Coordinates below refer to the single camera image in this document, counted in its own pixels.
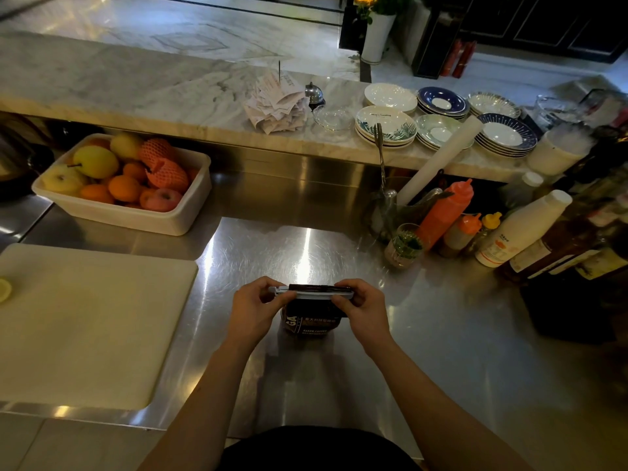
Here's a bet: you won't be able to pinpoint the long metal spoon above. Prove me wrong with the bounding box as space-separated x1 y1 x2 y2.
373 123 394 198

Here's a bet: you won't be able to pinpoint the white bucket of ice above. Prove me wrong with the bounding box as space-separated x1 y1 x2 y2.
527 123 597 177

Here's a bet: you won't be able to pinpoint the person's left forearm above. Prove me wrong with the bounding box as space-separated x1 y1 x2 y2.
137 338 267 471

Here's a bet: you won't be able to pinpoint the black coffee bag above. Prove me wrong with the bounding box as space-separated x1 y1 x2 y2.
282 284 354 337

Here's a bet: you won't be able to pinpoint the large white plastic bottle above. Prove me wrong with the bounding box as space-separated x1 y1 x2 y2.
474 189 574 269

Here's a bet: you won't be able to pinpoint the stack of leaf-print plates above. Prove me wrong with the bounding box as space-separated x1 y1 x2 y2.
355 106 418 149

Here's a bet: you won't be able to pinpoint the small white-capped bottle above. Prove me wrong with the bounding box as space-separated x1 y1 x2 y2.
499 171 545 210

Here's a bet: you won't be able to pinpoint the person's black clothing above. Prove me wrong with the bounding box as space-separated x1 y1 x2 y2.
218 426 424 471

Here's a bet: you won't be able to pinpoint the small orange-capped squeeze bottle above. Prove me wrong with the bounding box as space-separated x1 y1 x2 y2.
439 213 483 259

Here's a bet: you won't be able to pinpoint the person's right hand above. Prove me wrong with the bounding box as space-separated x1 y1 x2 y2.
331 278 394 359

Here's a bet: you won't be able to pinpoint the white vase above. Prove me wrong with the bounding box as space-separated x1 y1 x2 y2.
360 13 397 64

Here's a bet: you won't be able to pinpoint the white cutting board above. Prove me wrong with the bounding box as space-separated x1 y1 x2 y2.
0 243 199 411

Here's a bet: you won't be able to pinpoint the dark glass bottle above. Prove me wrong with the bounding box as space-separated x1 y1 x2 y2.
549 225 628 286

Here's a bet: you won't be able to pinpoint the stack of blue striped plates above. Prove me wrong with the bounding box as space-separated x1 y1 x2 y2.
474 113 539 158

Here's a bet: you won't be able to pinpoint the grey patterned plate stack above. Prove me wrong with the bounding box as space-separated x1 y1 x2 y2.
466 91 522 119

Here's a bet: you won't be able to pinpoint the clear glass pitcher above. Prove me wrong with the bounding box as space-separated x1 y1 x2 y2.
532 94 585 129

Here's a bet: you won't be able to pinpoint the person's left hand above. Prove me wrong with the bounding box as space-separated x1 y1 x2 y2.
228 276 298 354

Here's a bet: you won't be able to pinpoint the dark cabinet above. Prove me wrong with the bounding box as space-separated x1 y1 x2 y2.
411 0 628 80

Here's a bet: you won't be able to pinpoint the black box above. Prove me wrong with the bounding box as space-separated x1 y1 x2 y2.
519 272 628 345

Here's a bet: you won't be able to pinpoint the stack of blue-rimmed saucers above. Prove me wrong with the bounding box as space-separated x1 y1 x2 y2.
417 86 471 120

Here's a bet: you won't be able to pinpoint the glass utensil holder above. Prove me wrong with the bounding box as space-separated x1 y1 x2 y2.
365 175 454 244

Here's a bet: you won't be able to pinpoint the small clear glass bowl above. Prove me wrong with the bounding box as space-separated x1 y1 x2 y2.
312 105 356 132

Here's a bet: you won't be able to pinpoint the yellow-capped squeeze bottle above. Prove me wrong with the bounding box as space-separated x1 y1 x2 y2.
466 212 503 256

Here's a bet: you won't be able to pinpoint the stack of pale green saucers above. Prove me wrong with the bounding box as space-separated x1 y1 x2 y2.
415 114 476 152

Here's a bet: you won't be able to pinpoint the pile of paper receipts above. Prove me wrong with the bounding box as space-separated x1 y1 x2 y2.
244 61 310 135

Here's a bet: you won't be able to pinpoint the large yellow pear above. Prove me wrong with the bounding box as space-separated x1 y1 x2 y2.
73 145 120 180

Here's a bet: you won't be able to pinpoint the white bag sealing clip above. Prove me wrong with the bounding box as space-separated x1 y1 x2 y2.
268 284 355 301

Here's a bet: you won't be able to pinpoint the plain white plate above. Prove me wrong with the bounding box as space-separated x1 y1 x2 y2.
364 82 418 113

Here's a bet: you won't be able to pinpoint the glass jar with green herbs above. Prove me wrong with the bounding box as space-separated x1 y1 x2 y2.
384 223 424 269

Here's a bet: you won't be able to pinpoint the dark metal pot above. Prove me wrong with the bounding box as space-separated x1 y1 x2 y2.
0 112 56 202

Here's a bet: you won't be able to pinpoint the white plastic fruit tub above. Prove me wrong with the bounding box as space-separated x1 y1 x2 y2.
31 133 213 237

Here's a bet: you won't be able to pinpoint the pale green apple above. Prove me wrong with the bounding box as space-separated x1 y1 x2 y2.
41 165 89 196

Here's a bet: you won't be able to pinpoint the small yellow pear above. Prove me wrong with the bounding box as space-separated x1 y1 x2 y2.
109 134 144 161

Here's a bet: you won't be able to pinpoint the white paper roll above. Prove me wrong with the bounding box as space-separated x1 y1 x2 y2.
396 116 485 206

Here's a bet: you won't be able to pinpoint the brown syrup bottle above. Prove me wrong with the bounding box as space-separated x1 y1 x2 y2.
499 201 624 283

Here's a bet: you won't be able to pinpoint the red apple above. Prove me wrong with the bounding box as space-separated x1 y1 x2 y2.
140 187 183 213

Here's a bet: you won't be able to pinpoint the large orange squeeze bottle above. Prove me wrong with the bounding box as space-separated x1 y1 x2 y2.
416 178 475 251

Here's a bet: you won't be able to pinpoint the fruit in orange foam net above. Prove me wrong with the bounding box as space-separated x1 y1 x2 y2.
139 137 177 168
146 158 190 193

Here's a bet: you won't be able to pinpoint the yellow flowers with leaves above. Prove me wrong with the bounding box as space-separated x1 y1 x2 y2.
353 0 409 24

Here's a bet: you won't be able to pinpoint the person's right forearm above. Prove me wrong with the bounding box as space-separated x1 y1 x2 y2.
367 338 536 471

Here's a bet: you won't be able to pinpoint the red bottle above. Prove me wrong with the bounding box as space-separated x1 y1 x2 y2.
452 41 477 79
440 39 462 77

